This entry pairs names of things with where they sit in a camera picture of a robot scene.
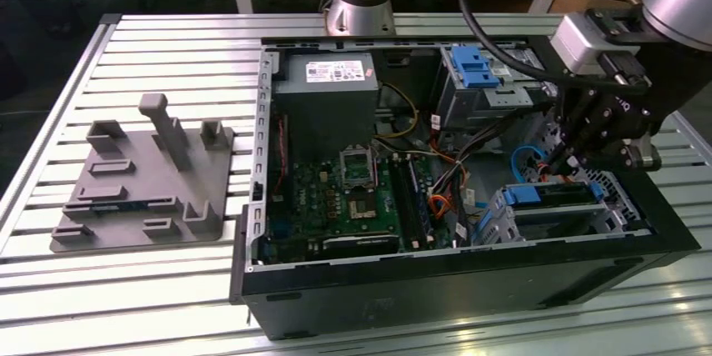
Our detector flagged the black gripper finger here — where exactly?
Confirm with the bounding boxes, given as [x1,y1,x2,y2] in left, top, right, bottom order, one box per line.
[561,137,662,176]
[548,88,610,176]

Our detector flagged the green motherboard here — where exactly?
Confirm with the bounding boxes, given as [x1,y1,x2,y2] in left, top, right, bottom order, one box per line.
[265,138,462,255]

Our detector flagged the gray parts rack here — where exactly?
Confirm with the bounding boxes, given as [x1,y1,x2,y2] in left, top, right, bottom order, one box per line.
[49,93,234,253]

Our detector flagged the metal drive cage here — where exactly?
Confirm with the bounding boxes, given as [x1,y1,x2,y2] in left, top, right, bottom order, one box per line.
[436,43,561,132]

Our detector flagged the thin red wire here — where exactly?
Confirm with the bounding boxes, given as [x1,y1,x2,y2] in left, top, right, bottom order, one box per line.
[277,116,288,184]

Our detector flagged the blue disk wire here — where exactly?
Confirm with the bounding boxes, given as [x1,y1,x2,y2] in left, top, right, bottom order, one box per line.
[509,145,549,185]

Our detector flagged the CPU socket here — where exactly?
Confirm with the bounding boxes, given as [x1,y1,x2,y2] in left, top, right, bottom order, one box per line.
[345,192,382,223]

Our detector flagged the orange red wire bundle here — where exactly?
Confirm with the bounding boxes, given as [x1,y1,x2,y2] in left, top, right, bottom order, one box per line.
[426,192,453,223]

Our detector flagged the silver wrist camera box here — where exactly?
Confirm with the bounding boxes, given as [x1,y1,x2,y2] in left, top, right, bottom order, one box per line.
[548,13,653,89]

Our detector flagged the metal socket cover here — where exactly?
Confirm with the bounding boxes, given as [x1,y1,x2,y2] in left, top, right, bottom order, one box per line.
[338,145,374,193]

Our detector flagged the gray power supply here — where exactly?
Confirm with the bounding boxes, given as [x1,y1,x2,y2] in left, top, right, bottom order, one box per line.
[270,52,382,173]

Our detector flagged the black PC case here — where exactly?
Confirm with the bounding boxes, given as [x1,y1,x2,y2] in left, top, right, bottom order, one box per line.
[228,34,701,343]

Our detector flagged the blue drive cage latch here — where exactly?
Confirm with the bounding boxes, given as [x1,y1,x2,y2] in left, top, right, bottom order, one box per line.
[450,46,497,89]

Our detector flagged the black white wires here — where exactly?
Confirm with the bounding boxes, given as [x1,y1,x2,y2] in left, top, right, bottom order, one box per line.
[377,138,462,165]

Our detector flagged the metal disk bay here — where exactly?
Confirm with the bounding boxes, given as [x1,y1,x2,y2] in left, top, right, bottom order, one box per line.
[472,172,652,247]

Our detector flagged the red yellow disk wire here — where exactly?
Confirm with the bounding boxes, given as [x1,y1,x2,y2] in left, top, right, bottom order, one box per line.
[530,155,582,185]

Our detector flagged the black cable bundle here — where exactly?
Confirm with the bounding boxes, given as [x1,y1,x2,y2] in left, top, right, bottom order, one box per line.
[438,116,549,190]

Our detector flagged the black RAM stick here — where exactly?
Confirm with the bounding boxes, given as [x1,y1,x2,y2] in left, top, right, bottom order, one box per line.
[388,153,421,251]

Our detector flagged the black graphics card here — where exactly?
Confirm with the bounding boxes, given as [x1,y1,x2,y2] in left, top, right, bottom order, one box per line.
[320,233,401,255]

